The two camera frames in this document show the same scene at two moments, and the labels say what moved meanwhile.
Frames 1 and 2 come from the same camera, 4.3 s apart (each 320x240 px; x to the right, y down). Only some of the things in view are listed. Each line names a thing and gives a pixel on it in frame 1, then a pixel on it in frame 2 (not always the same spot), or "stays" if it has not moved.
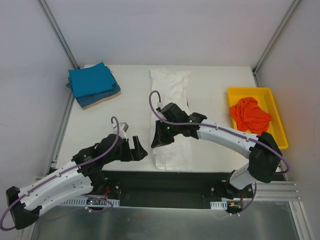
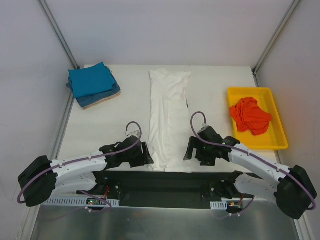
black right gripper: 164,129 to 194,148
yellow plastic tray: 264,100 stays
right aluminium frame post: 293,5 stays
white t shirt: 170,85 stays
